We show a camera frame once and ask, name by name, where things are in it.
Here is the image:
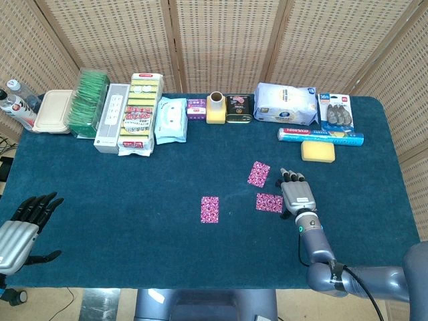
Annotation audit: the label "teal table cloth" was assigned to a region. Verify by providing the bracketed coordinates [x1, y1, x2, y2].
[0, 93, 421, 290]

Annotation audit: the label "black equipment beside table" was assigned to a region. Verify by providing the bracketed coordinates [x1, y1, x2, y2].
[0, 155, 14, 183]

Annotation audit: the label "shiny metal floor plate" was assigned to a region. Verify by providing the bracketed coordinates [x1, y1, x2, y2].
[79, 288, 122, 321]

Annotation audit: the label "yellow green scouring sponge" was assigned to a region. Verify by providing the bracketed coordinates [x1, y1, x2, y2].
[300, 140, 336, 164]

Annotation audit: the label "white bottle red label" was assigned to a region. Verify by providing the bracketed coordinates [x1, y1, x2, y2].
[0, 89, 38, 131]

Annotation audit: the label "yellow sponge under paper roll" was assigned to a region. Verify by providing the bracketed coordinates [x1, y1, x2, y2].
[205, 103, 227, 125]

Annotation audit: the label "black gold luncheon meat can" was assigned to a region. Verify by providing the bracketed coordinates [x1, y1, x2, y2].
[225, 94, 253, 124]

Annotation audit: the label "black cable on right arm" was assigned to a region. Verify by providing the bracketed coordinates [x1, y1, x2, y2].
[298, 230, 385, 321]

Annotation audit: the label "small purple box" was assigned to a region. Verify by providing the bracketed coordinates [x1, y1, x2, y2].
[186, 98, 207, 121]

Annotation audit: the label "black caster wheel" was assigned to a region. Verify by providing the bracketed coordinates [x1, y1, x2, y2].
[0, 288, 28, 307]

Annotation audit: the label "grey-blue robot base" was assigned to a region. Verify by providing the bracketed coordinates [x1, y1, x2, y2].
[133, 288, 279, 321]

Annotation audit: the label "clear water bottle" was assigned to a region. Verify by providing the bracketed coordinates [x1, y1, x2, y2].
[6, 79, 43, 113]

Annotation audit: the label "correction tape blister pack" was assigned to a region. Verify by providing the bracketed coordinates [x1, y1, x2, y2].
[317, 93, 356, 132]

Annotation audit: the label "long white power strip box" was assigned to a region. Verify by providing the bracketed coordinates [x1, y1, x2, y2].
[94, 83, 131, 154]

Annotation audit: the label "blue cling film roll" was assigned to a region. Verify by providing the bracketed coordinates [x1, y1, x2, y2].
[277, 127, 365, 148]

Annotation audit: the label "clear box green tea bags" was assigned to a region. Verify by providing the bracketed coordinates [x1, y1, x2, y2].
[68, 68, 111, 139]

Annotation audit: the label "white paper roll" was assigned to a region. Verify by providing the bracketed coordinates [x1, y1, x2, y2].
[209, 92, 225, 114]

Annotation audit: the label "woven bamboo folding screen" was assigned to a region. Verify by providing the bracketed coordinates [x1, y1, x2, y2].
[0, 0, 428, 321]

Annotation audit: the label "yellow sponge multipack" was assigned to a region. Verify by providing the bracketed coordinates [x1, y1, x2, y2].
[117, 72, 165, 157]

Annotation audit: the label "beige lidded food container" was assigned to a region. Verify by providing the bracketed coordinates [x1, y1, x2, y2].
[32, 89, 75, 134]

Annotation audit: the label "white blue tissue pack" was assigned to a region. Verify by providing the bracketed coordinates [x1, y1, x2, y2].
[253, 82, 318, 126]

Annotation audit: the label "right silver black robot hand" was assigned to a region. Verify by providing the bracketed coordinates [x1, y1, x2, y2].
[275, 167, 318, 220]

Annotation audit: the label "light blue wet wipes pack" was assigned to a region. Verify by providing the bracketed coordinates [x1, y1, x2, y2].
[154, 96, 188, 145]

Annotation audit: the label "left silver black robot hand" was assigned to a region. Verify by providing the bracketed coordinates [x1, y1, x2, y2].
[0, 191, 65, 276]

